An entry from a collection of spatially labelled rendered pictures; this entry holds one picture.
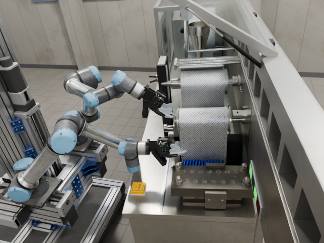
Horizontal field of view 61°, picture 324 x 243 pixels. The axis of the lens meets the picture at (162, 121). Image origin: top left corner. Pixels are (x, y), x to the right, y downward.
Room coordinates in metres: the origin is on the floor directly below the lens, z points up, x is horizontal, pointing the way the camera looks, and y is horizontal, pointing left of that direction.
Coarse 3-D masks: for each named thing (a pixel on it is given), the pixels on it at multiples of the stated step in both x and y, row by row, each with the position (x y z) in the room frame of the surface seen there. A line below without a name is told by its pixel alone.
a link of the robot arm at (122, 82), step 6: (120, 72) 1.23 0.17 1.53; (114, 78) 1.21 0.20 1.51; (120, 78) 1.21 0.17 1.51; (126, 78) 1.22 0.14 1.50; (132, 78) 1.24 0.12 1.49; (114, 84) 1.22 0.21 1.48; (120, 84) 1.20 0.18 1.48; (126, 84) 1.20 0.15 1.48; (132, 84) 1.20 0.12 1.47; (120, 90) 1.22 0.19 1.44; (126, 90) 1.20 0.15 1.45; (132, 90) 1.19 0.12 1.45
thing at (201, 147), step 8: (184, 136) 1.12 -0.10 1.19; (192, 136) 1.11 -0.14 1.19; (200, 136) 1.10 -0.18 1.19; (208, 136) 1.09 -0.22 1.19; (216, 136) 1.09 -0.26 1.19; (224, 136) 1.08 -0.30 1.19; (184, 144) 1.12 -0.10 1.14; (192, 144) 1.11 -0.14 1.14; (200, 144) 1.10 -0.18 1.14; (208, 144) 1.09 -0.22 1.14; (216, 144) 1.09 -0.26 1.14; (224, 144) 1.08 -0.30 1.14; (192, 152) 1.11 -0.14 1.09; (200, 152) 1.10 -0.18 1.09; (208, 152) 1.09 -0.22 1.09; (216, 152) 1.09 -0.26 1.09; (224, 152) 1.08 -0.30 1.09; (184, 160) 1.12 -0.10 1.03; (192, 160) 1.11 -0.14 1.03; (208, 160) 1.09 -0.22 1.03; (216, 160) 1.09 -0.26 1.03
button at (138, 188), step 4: (136, 184) 1.08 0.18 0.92; (140, 184) 1.08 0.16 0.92; (144, 184) 1.08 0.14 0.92; (132, 188) 1.06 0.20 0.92; (136, 188) 1.06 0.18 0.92; (140, 188) 1.05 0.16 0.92; (144, 188) 1.05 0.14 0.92; (132, 192) 1.04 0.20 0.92; (136, 192) 1.03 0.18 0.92; (140, 192) 1.03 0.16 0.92
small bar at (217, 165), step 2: (206, 164) 1.05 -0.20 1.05; (208, 164) 1.04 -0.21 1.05; (210, 164) 1.04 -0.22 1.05; (212, 164) 1.04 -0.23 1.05; (214, 164) 1.04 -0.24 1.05; (216, 164) 1.04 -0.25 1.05; (218, 164) 1.04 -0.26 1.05; (220, 164) 1.03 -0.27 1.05; (222, 164) 1.03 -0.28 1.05; (224, 164) 1.03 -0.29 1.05; (206, 166) 1.04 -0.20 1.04; (208, 166) 1.03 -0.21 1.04; (210, 166) 1.03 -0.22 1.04; (212, 166) 1.03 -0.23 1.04; (214, 166) 1.03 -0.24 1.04; (216, 166) 1.03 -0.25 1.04; (218, 166) 1.03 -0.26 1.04; (220, 166) 1.02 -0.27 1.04; (222, 166) 1.02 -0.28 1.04; (224, 166) 1.02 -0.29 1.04; (214, 168) 1.03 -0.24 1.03; (216, 168) 1.03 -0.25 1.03; (218, 168) 1.03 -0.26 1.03; (220, 168) 1.02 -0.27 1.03; (222, 168) 1.02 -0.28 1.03; (224, 168) 1.02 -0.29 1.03
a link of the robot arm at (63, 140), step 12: (60, 120) 1.20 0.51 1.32; (72, 120) 1.21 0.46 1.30; (60, 132) 1.09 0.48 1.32; (72, 132) 1.12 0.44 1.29; (48, 144) 1.09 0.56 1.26; (60, 144) 1.07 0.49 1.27; (72, 144) 1.08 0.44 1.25; (48, 156) 1.09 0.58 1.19; (36, 168) 1.08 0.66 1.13; (48, 168) 1.10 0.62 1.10; (12, 180) 1.12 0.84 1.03; (24, 180) 1.07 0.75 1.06; (36, 180) 1.08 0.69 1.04; (12, 192) 1.04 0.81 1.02; (24, 192) 1.04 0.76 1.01
